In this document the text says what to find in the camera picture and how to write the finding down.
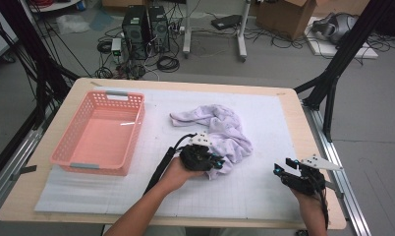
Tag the grey rounded device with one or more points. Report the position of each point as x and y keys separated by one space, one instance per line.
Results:
x=336 y=28

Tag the grey metal bracket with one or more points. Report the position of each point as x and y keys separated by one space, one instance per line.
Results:
x=25 y=170
x=338 y=191

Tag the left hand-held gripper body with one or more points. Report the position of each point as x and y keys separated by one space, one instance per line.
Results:
x=197 y=157

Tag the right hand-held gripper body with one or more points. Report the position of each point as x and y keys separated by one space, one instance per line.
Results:
x=308 y=182

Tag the person's right hand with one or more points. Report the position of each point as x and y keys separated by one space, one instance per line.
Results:
x=311 y=205

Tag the open cardboard box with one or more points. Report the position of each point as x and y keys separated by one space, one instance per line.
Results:
x=284 y=16

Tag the large cardboard box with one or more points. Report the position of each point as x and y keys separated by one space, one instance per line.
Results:
x=343 y=6

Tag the round white table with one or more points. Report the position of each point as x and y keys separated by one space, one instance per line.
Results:
x=51 y=6

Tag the person's left hand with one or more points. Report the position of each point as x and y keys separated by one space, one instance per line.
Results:
x=176 y=175

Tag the small white box device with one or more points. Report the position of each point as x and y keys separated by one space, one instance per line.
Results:
x=116 y=46

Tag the white foam board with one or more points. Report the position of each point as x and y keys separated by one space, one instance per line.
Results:
x=366 y=52

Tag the pink plastic basket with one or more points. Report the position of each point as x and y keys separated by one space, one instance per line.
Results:
x=100 y=137

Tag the black frame strut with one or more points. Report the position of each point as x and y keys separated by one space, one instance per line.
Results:
x=31 y=49
x=346 y=49

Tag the black flat device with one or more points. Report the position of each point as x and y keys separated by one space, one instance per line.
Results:
x=226 y=21

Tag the black computer tower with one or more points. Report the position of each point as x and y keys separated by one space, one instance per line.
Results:
x=135 y=32
x=158 y=29

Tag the white grid mat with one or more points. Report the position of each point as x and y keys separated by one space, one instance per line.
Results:
x=172 y=196

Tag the lilac printed cloth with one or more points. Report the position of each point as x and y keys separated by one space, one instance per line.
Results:
x=225 y=131

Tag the aluminium frame rail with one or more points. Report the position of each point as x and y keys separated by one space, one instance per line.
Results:
x=9 y=170
x=336 y=157

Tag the person's grey clothing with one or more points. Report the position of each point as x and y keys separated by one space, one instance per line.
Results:
x=185 y=232

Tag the clear plastic bag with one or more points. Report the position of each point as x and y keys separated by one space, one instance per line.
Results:
x=72 y=23

